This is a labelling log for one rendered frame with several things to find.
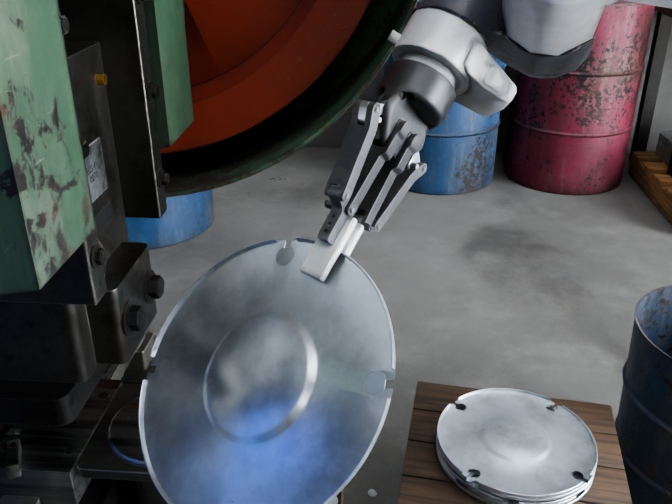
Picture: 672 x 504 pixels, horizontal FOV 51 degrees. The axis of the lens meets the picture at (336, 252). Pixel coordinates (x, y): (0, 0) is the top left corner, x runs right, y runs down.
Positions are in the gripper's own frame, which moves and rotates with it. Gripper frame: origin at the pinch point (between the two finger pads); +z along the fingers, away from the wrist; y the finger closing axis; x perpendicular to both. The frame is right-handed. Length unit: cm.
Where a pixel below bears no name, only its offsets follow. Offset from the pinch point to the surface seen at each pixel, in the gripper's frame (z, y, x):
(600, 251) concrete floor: -83, -222, -52
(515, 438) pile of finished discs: 6, -77, -2
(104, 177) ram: 4.8, 15.6, -16.0
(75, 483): 32.7, 2.2, -12.8
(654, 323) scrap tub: -35, -119, 2
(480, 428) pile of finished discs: 7, -77, -8
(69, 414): 25.2, 10.2, -9.5
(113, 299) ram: 14.2, 12.8, -9.1
